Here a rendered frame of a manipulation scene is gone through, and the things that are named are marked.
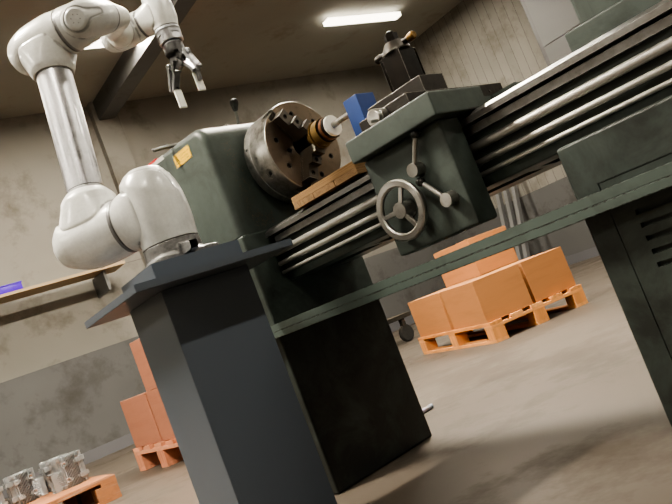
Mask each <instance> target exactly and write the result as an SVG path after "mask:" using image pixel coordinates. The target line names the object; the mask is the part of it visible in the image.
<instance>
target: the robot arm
mask: <svg viewBox="0 0 672 504"><path fill-rule="evenodd" d="M141 3H142V5H141V6H140V7H139V8H138V9H137V10H135V11H133V12H131V13H129V11H128V10H127V9H126V8H124V7H122V6H120V5H117V4H115V3H112V2H111V1H108V0H74V1H72V2H70V3H68V4H65V5H63V6H60V7H58V8H56V9H54V10H52V11H50V12H47V13H44V14H42V15H40V16H39V17H37V18H35V19H33V20H32V21H30V22H29V23H27V24H26V25H24V26H23V27H22V28H20V29H19V30H18V31H17V32H16V33H15V34H14V36H13V37H12V38H11V40H10V42H9V44H8V46H7V54H8V58H9V60H10V62H11V64H12V65H13V67H14V68H15V69H16V70H17V71H19V72H20V73H22V74H24V75H26V76H30V77H31V78H32V79H33V80H34V81H35V82H36V83H38V87H39V90H40V94H41V98H42V102H43V105H44V109H45V113H46V117H47V120H48V124H49V128H50V131H51V135H52V139H53V143H54V146H55V150H56V154H57V158H58V161H59V165H60V169H61V172H62V176H63V180H64V184H65V187H66V191H67V195H66V196H65V198H64V199H63V201H62V203H61V206H60V207H61V212H60V220H59V226H57V227H56V228H55V231H54V234H53V238H52V245H53V251H54V254H55V256H56V258H57V259H58V260H59V261H60V263H62V264H63V265H64V266H66V267H68V268H72V269H81V270H93V269H99V268H103V267H106V266H109V265H111V264H114V263H116V262H119V261H121V260H123V259H125V258H127V257H129V256H131V255H132V254H134V253H136V252H138V251H142V252H143V255H144V258H145V262H146V267H145V268H147V267H148V266H149V265H150V264H152V263H156V262H159V261H163V260H167V259H170V258H174V257H177V256H181V255H184V254H188V253H191V252H195V251H198V250H202V249H205V248H209V247H212V246H216V245H219V244H218V242H213V243H207V244H203V243H202V240H201V238H200V236H199V234H198V231H197V228H196V224H195V221H194V217H193V214H192V212H191V209H190V206H189V204H188V201H187V199H186V197H185V195H184V193H183V191H182V189H181V187H180V186H179V184H178V183H177V181H176V180H175V179H174V177H173V176H172V175H171V174H170V173H169V172H167V171H166V170H164V169H163V168H162V167H160V166H158V165H147V166H142V167H138V168H135V169H133V170H131V171H129V172H128V173H127V174H126V176H124V177H123V179H122V181H121V183H120V185H119V190H120V194H118V195H117V196H116V194H115V193H114V192H113V191H112V190H110V189H108V188H107V187H105V186H104V184H103V181H102V177H101V174H100V170H99V166H98V163H97V159H96V156H95V152H94V149H93V145H92V141H91V138H90V134H89V131H88V127H87V124H86V120H85V116H84V113H83V109H82V106H81V102H80V99H79V95H78V91H77V88H76V84H75V81H74V77H73V76H74V74H75V70H76V61H77V53H79V52H80V51H82V50H84V49H85V48H87V47H88V46H90V45H91V44H93V43H94V42H96V41H98V40H99V39H100V38H101V43H102V45H103V46H104V47H105V49H107V50H108V51H110V52H114V53H118V52H124V51H126V50H129V49H131V48H133V47H135V46H137V45H138V44H140V43H142V42H143V41H145V40H146V39H147V38H149V37H151V36H153V35H155V36H156V38H157V41H158V43H159V46H160V47H161V48H163V51H164V54H165V56H166V57H167V58H168V59H169V60H170V64H169V65H166V70H167V76H168V86H169V92H170V93H172V92H174V94H175V97H176V100H177V101H178V104H179V107H180V108H187V107H188V106H187V104H186V101H185V98H184V96H183V93H182V90H180V73H181V70H182V69H183V67H185V66H186V67H187V68H189V69H190V70H192V75H193V77H194V80H195V83H196V85H197V88H198V91H206V87H205V85H204V82H203V78H202V75H201V73H200V68H201V67H202V64H201V62H200V61H199V60H198V59H197V58H196V57H195V56H194V55H193V53H192V52H191V50H190V48H189V47H185V46H184V44H183V40H184V38H183V36H182V33H181V30H180V27H179V25H178V18H177V14H176V11H175V8H174V6H173V4H172V2H171V0H141ZM186 57H187V58H188V59H187V58H186ZM175 69H176V70H175ZM145 268H144V269H145ZM144 269H143V270H144ZM143 270H142V271H143ZM142 271H141V272H142Z"/></svg>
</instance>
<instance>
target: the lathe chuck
mask: <svg viewBox="0 0 672 504"><path fill-rule="evenodd" d="M282 109H284V110H285V111H286V112H287V113H288V114H289V115H291V116H292V117H293V118H294V117H295V116H296V115H297V116H298V117H299V118H300V119H301V120H303V121H304V120H306V119H308V120H309V121H310V122H313V121H317V120H318V119H320V118H322V117H321V116H320V115H319V114H318V113H317V112H315V111H314V110H313V109H311V108H309V107H308V106H306V105H303V104H300V103H297V102H283V103H280V104H278V105H276V106H274V107H273V108H272V109H271V110H269V111H268V112H267V113H266V114H264V115H263V116H262V117H260V118H259V119H258V120H257V121H256V122H255V124H254V125H253V127H252V129H251V132H250V137H249V148H250V154H251V158H252V161H253V163H254V166H255V168H256V170H257V171H258V173H259V175H260V176H261V177H262V179H263V180H264V181H265V182H266V183H267V184H268V185H269V186H270V187H271V188H272V189H273V190H275V191H276V192H278V193H279V194H281V195H283V196H285V197H288V198H292V197H294V196H295V195H297V194H299V193H300V192H302V191H304V190H300V189H297V188H302V176H301V160H300V155H299V154H300V152H301V151H303V150H304V149H306V148H307V147H306V145H305V143H304V138H305V137H306V136H304V137H303V138H301V139H300V140H298V141H297V142H296V143H295V142H294V143H293V141H292V139H290V138H289V137H288V136H287V135H286V134H285V133H284V132H283V131H281V130H280V129H279V128H278V127H277V126H276V125H275V124H274V123H273V122H271V121H270V120H269V119H268V118H266V117H267V115H268V114H269V113H270V112H272V111H273V112H274V113H275V114H277V113H278V112H279V111H280V110H282ZM294 148H295V149H296V151H297V152H298V153H297V152H296V151H295V149H294ZM324 149H325V154H323V155H322V156H321V162H322V164H321V165H320V166H318V175H319V179H318V180H317V181H315V182H313V183H312V184H311V186H312V185H313V184H315V183H317V182H318V181H320V180H322V179H323V178H325V177H327V176H328V175H330V174H331V173H333V172H335V171H336V170H338V169H340V166H341V154H340V149H339V145H338V142H337V139H336V140H334V141H333V142H331V143H330V145H329V146H328V147H326V148H324ZM267 169H271V170H272V171H273V172H274V175H275V176H274V177H273V178H271V177H269V176H268V175H267V173H266V170H267Z"/></svg>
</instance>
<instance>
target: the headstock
mask: <svg viewBox="0 0 672 504"><path fill-rule="evenodd" d="M252 124H253V123H247V124H238V125H230V126H222V127H214V128H206V129H198V130H195V131H194V132H193V133H191V134H190V135H188V136H187V137H186V138H184V139H183V140H182V141H180V142H179V143H178V144H177V145H175V146H174V147H173V148H172V149H170V150H169V151H168V152H167V153H165V154H164V156H163V157H164V159H163V160H162V161H160V162H159V163H158V164H156V165H158V166H160V167H162V168H163V169H164V170H166V171H167V172H169V173H170V174H171V175H172V176H173V177H174V179H175V180H176V181H177V183H178V184H179V186H180V187H181V189H182V191H183V193H184V195H185V197H186V199H187V201H188V204H189V206H190V209H191V212H192V214H193V217H194V221H195V224H196V228H197V231H198V234H199V236H200V238H201V240H202V243H203V244H207V243H213V242H218V244H223V243H226V242H230V241H233V240H236V239H238V238H239V237H241V236H243V235H247V234H251V233H255V232H259V231H263V230H267V229H269V228H271V227H273V226H275V225H276V224H278V223H280V222H282V221H283V220H285V219H287V218H288V217H290V216H292V215H294V214H295V213H297V212H299V211H301V210H302V209H298V210H295V208H294V205H293V203H289V202H284V201H281V200H278V199H276V198H274V197H272V196H271V195H269V194H268V193H267V192H266V191H264V190H263V189H262V188H261V187H260V186H259V185H258V183H257V182H256V181H255V179H254V178H253V176H252V175H251V173H250V171H249V169H248V166H247V164H246V160H245V156H244V139H245V135H246V133H247V130H248V129H249V127H250V126H251V125H252ZM229 149H230V150H229ZM227 154H228V155H227ZM232 156H233V157H232ZM234 158H235V160H234ZM232 159H233V160H232ZM230 163H231V164H230ZM234 164H235V165H234ZM232 165H233V166H232ZM242 166H243V167H242ZM236 167H237V168H236ZM239 169H240V170H239ZM242 170H243V172H242ZM244 173H245V174H244ZM240 179H241V180H240ZM236 181H237V182H236ZM245 181H246V183H245ZM241 187H242V189H241ZM245 190H246V192H245ZM241 195H242V196H241ZM245 196H246V197H245ZM249 202H250V203H249ZM250 207H251V208H250ZM254 208H255V209H254ZM257 210H258V211H257ZM252 211H254V212H252ZM271 211H272V212H271ZM257 212H258V213H260V214H258V213H257ZM265 212H266V213H265ZM271 213H272V214H271ZM262 214H263V216H262ZM258 215H260V216H258ZM271 215H272V216H271ZM254 216H255V218H254ZM270 216H271V217H270ZM267 217H268V218H267ZM272 217H273V219H272ZM253 219H254V220H253ZM258 219H259V220H258ZM263 219H264V220H266V223H265V221H264V220H263ZM262 220H263V221H262ZM272 220H273V222H272ZM256 221H257V222H256ZM258 221H260V222H258ZM269 222H271V223H269ZM261 223H263V224H261ZM255 224H256V225H255ZM257 225H259V226H257Z"/></svg>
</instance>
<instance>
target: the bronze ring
mask: <svg viewBox="0 0 672 504"><path fill-rule="evenodd" d="M325 117H327V116H325ZM325 117H323V118H320V119H318V120H317V121H313V122H311V123H310V124H309V126H308V129H307V132H308V134H307V135H306V137H307V140H308V142H309V143H310V145H312V144H314V145H315V146H317V147H319V148H326V147H328V146H329V145H330V143H331V142H333V141H334V140H335V138H337V137H338V136H339V135H337V136H331V135H329V134H328V133H327V132H326V131H325V129H324V127H323V120H324V118H325Z"/></svg>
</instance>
